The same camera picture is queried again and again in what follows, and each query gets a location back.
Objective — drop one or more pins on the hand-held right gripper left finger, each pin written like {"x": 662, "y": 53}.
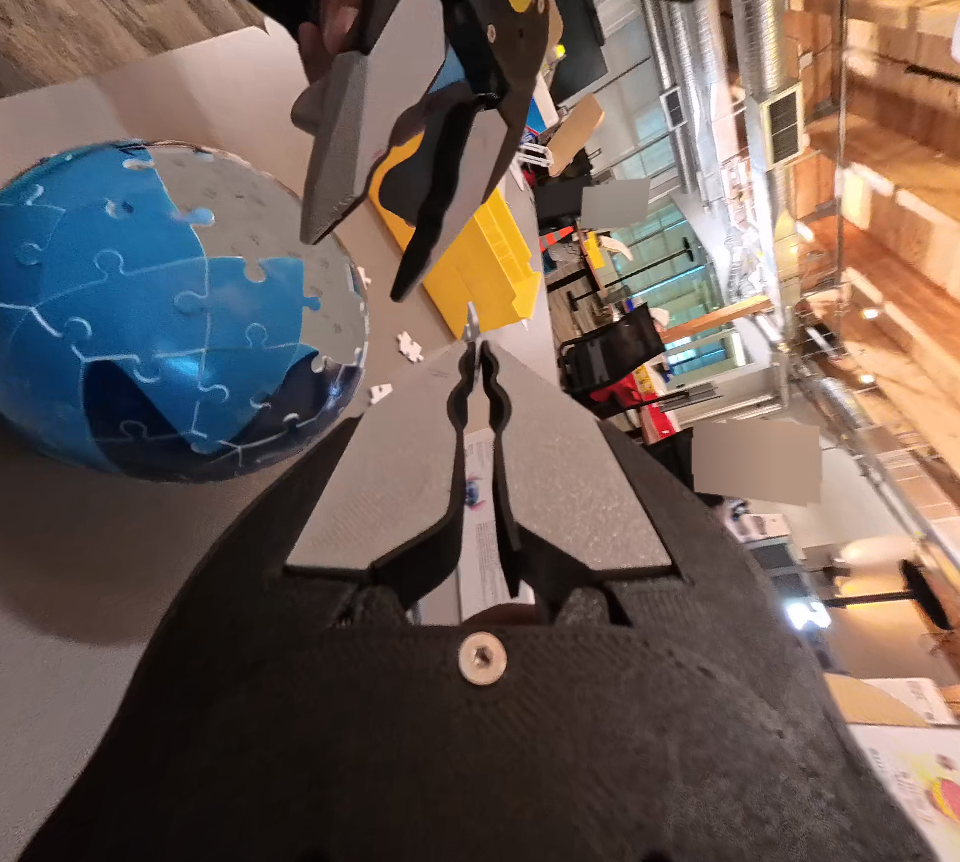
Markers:
{"x": 375, "y": 487}

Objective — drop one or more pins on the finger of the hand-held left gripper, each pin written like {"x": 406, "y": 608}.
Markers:
{"x": 360, "y": 127}
{"x": 465, "y": 180}

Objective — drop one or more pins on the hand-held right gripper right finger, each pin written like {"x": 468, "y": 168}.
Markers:
{"x": 577, "y": 495}

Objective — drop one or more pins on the yellow plastic bin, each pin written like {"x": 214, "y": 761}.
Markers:
{"x": 487, "y": 262}

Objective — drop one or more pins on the blue puzzle ball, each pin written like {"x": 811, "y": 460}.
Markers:
{"x": 112, "y": 292}

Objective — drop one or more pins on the printed cardboard puzzle box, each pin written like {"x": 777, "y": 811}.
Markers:
{"x": 480, "y": 540}

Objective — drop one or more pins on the orange traffic cone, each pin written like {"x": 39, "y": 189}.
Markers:
{"x": 556, "y": 240}

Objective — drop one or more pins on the black monitor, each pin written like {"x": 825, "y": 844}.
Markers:
{"x": 577, "y": 45}

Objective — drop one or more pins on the brown cardboard box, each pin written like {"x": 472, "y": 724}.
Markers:
{"x": 577, "y": 120}

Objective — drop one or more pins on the black office chair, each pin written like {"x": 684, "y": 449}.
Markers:
{"x": 607, "y": 352}

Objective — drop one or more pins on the white printed box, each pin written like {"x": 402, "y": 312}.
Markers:
{"x": 915, "y": 787}

